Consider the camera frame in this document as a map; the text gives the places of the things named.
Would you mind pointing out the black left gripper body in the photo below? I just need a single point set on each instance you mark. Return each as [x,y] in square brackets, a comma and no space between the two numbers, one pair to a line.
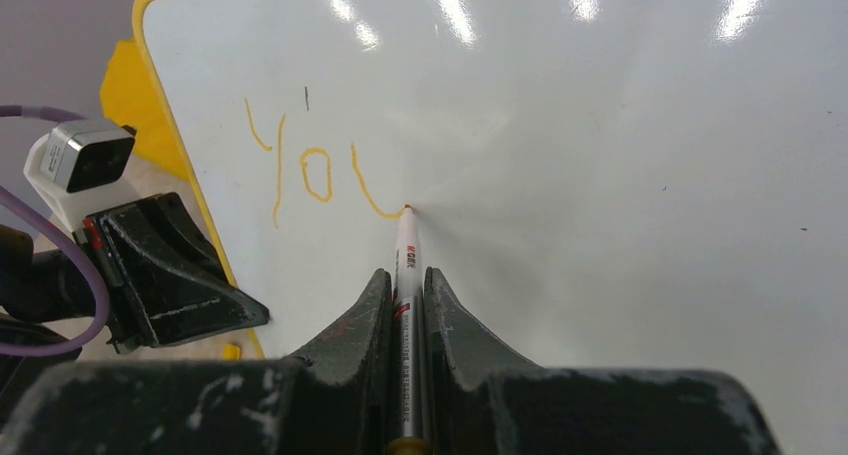
[41,287]

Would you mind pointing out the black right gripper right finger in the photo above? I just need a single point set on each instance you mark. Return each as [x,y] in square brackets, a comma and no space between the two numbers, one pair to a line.
[489,399]

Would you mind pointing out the yellow framed whiteboard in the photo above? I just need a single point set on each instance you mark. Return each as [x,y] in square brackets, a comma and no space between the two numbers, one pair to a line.
[636,183]

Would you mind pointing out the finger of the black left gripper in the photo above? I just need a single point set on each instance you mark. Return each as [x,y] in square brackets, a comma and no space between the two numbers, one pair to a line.
[174,250]
[161,318]

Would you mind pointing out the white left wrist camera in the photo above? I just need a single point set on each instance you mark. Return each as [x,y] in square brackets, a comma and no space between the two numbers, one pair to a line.
[78,169]

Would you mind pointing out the yellow marker cap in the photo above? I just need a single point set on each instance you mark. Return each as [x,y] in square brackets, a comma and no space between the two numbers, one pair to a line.
[231,351]

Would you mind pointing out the white marker pen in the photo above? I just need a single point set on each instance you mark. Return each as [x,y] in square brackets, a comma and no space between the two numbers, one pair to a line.
[409,418]

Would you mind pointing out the yellow folded cloth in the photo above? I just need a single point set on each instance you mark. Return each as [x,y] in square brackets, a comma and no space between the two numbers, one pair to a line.
[127,97]

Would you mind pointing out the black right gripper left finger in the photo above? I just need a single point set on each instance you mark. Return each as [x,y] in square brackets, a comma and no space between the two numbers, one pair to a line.
[327,397]

